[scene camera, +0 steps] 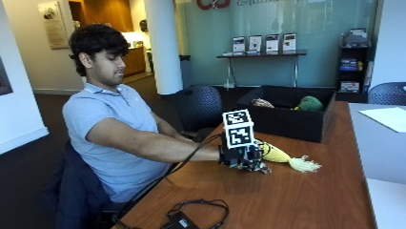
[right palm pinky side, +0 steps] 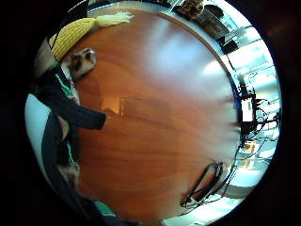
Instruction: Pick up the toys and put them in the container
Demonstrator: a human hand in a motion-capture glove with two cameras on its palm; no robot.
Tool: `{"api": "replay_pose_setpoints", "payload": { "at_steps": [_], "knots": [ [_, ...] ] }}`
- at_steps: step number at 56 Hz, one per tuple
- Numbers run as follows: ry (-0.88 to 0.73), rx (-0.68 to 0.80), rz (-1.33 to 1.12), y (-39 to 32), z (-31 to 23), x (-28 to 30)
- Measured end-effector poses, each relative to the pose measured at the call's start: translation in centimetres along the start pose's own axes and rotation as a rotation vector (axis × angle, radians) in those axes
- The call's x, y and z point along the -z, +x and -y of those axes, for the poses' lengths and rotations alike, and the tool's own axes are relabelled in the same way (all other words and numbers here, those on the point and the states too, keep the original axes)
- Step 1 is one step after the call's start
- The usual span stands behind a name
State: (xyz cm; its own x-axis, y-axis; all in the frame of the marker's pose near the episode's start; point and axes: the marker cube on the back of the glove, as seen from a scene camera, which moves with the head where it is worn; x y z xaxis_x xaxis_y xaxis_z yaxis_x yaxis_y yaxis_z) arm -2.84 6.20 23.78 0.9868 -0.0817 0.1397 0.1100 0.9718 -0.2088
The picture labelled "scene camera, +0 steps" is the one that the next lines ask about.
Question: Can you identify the yellow crocheted corn toy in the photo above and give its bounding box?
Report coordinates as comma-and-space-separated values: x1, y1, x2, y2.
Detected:
256, 138, 323, 174

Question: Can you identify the black perforated chair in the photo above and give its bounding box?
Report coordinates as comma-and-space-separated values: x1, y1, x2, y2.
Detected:
163, 85, 226, 141

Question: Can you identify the white marker cube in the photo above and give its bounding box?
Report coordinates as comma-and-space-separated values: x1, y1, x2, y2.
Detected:
222, 109, 257, 150

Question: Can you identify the brown crocheted toy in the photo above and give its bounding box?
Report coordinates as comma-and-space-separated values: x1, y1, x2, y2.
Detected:
251, 97, 277, 109

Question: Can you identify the black fabric storage bin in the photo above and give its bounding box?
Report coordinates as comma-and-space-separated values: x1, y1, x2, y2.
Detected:
235, 84, 339, 144

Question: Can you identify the the person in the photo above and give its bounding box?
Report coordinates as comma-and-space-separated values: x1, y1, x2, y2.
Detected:
62, 23, 223, 204

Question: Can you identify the dark console table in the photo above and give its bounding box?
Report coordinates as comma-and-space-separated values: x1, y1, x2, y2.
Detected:
216, 50, 309, 90

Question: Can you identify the wooden cabinet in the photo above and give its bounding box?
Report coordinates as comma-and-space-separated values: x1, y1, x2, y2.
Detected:
122, 47, 148, 78

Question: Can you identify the framed display card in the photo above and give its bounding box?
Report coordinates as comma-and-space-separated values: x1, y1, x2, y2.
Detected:
265, 33, 281, 53
283, 32, 299, 52
248, 34, 264, 53
231, 35, 247, 54

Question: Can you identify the white round pillar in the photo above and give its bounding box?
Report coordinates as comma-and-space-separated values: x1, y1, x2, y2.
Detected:
144, 0, 184, 95

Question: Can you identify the green crocheted toy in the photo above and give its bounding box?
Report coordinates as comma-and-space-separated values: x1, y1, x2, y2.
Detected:
293, 95, 327, 113

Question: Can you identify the black bookshelf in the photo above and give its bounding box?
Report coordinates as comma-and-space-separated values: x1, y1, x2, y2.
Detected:
336, 28, 376, 103

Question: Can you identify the dark blue jacket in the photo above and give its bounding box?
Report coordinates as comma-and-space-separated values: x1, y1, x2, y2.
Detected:
42, 141, 128, 229

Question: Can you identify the grey adjoining table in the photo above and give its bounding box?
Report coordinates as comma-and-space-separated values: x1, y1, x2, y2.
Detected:
347, 102, 406, 229

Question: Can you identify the white paper sheet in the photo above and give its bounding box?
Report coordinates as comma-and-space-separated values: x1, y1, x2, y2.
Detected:
359, 106, 406, 134

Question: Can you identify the grey perforated chair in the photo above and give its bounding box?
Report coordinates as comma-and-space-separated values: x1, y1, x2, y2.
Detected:
367, 81, 406, 107

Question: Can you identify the dark framed picture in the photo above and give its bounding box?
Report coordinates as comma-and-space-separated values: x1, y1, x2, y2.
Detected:
0, 56, 14, 96

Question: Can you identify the black glove cable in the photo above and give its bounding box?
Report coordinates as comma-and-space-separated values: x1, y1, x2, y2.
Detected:
112, 133, 226, 225

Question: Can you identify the black device with cable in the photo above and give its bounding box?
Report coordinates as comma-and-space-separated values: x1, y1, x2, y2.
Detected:
160, 198, 231, 229

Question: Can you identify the wall poster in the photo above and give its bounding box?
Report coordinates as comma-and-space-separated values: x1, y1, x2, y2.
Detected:
38, 0, 70, 51

